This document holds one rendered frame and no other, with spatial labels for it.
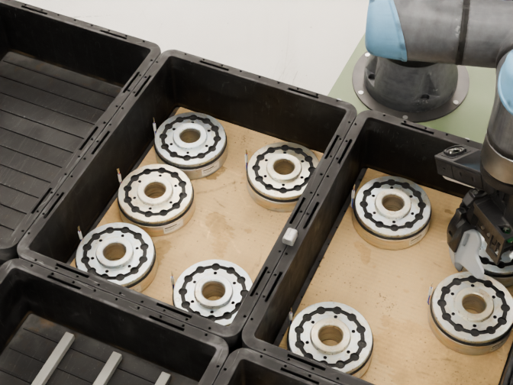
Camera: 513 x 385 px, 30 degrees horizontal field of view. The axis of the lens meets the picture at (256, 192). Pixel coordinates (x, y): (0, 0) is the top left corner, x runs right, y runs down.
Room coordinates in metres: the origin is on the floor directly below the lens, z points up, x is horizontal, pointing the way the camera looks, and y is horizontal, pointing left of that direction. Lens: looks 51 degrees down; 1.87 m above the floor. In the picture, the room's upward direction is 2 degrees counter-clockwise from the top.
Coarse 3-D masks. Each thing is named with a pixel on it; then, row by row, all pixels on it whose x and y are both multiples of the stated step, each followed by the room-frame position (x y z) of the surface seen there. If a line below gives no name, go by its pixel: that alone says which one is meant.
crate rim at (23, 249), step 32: (160, 64) 1.00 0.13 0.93; (192, 64) 1.00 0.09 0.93; (224, 64) 0.99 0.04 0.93; (128, 96) 0.93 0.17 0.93; (320, 96) 0.92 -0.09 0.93; (320, 160) 0.81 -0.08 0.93; (64, 192) 0.77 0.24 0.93; (288, 224) 0.71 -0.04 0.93; (32, 256) 0.67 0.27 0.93; (96, 288) 0.62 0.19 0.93; (128, 288) 0.62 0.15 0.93; (256, 288) 0.62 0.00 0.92; (192, 320) 0.57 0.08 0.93
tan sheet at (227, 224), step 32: (224, 128) 0.96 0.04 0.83; (224, 192) 0.84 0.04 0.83; (192, 224) 0.79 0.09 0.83; (224, 224) 0.79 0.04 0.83; (256, 224) 0.78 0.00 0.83; (160, 256) 0.74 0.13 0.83; (192, 256) 0.73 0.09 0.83; (224, 256) 0.73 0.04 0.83; (256, 256) 0.73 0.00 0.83; (160, 288) 0.68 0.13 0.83
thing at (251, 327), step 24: (360, 120) 0.88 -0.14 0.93; (384, 120) 0.88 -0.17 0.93; (456, 144) 0.83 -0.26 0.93; (480, 144) 0.83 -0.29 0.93; (336, 168) 0.79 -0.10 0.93; (312, 216) 0.72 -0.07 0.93; (288, 264) 0.65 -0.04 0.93; (264, 312) 0.58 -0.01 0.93; (288, 360) 0.53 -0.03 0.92; (312, 360) 0.52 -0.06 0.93; (360, 384) 0.49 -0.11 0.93; (504, 384) 0.48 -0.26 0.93
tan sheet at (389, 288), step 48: (432, 192) 0.83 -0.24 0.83; (336, 240) 0.75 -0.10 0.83; (432, 240) 0.75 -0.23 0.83; (336, 288) 0.68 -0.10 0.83; (384, 288) 0.68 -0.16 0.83; (384, 336) 0.61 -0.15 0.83; (432, 336) 0.60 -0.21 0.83; (384, 384) 0.54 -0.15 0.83; (432, 384) 0.54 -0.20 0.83; (480, 384) 0.54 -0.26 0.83
